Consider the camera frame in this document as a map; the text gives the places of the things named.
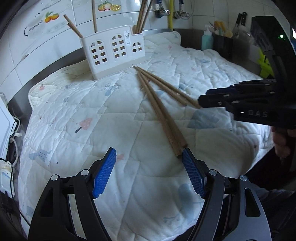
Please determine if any red-knob water valve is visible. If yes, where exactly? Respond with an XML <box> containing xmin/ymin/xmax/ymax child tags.
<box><xmin>154</xmin><ymin>8</ymin><xmax>171</xmax><ymax>18</ymax></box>

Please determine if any white quilted mat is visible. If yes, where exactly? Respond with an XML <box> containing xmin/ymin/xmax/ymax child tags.
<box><xmin>18</xmin><ymin>32</ymin><xmax>273</xmax><ymax>240</ymax></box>

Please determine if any black utensil cup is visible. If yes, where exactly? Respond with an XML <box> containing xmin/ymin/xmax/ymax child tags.
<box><xmin>213</xmin><ymin>34</ymin><xmax>234</xmax><ymax>61</ymax></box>

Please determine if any white power strip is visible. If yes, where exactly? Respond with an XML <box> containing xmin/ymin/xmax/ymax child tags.
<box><xmin>0</xmin><ymin>159</ymin><xmax>15</xmax><ymax>198</ymax></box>

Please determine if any black-handled cleaver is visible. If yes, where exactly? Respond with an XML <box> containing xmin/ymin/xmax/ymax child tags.
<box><xmin>232</xmin><ymin>13</ymin><xmax>242</xmax><ymax>37</ymax></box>

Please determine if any wooden chopstick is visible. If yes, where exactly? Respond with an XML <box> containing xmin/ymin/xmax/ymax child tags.
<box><xmin>134</xmin><ymin>66</ymin><xmax>189</xmax><ymax>106</ymax></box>
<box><xmin>63</xmin><ymin>14</ymin><xmax>83</xmax><ymax>38</ymax></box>
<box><xmin>134</xmin><ymin>66</ymin><xmax>201</xmax><ymax>109</ymax></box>
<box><xmin>140</xmin><ymin>1</ymin><xmax>153</xmax><ymax>33</ymax></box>
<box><xmin>134</xmin><ymin>0</ymin><xmax>151</xmax><ymax>34</ymax></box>
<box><xmin>91</xmin><ymin>0</ymin><xmax>97</xmax><ymax>33</ymax></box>
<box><xmin>138</xmin><ymin>73</ymin><xmax>182</xmax><ymax>158</ymax></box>
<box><xmin>138</xmin><ymin>71</ymin><xmax>188</xmax><ymax>149</ymax></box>
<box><xmin>133</xmin><ymin>0</ymin><xmax>147</xmax><ymax>34</ymax></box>

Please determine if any yellow gas hose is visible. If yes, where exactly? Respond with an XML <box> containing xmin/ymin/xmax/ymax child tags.
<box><xmin>167</xmin><ymin>0</ymin><xmax>175</xmax><ymax>31</ymax></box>

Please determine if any chrome water valve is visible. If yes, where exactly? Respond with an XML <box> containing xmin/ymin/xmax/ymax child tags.
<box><xmin>174</xmin><ymin>11</ymin><xmax>190</xmax><ymax>20</ymax></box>

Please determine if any person's right hand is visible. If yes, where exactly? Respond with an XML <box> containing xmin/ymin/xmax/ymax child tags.
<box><xmin>271</xmin><ymin>126</ymin><xmax>295</xmax><ymax>158</ymax></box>

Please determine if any black-handled knife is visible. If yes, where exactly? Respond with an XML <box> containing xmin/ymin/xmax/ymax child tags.
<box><xmin>241</xmin><ymin>11</ymin><xmax>247</xmax><ymax>31</ymax></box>

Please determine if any white plastic utensil holder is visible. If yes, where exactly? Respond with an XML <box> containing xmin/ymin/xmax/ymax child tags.
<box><xmin>81</xmin><ymin>25</ymin><xmax>145</xmax><ymax>81</ymax></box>

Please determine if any teal soap bottle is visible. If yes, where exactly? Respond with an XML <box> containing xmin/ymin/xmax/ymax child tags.
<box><xmin>201</xmin><ymin>25</ymin><xmax>213</xmax><ymax>51</ymax></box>

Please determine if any white microwave oven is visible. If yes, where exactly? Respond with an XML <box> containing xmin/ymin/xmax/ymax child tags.
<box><xmin>0</xmin><ymin>94</ymin><xmax>16</xmax><ymax>160</ymax></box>

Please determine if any green plastic basket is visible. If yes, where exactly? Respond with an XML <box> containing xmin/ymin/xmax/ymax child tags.
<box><xmin>257</xmin><ymin>49</ymin><xmax>274</xmax><ymax>78</ymax></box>

